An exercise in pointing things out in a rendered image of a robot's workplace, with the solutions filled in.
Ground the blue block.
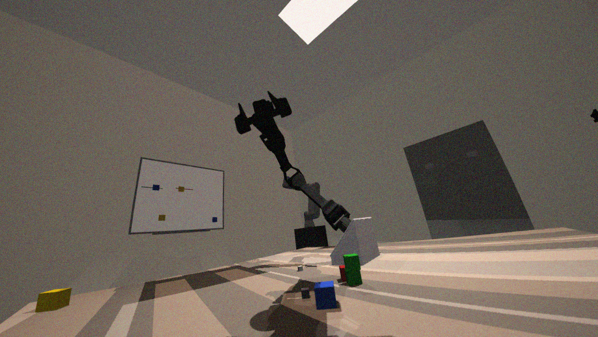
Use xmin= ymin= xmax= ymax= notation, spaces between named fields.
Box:
xmin=314 ymin=281 xmax=337 ymax=310

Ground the green block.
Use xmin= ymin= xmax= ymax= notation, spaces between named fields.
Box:
xmin=343 ymin=254 xmax=361 ymax=271
xmin=345 ymin=269 xmax=362 ymax=286

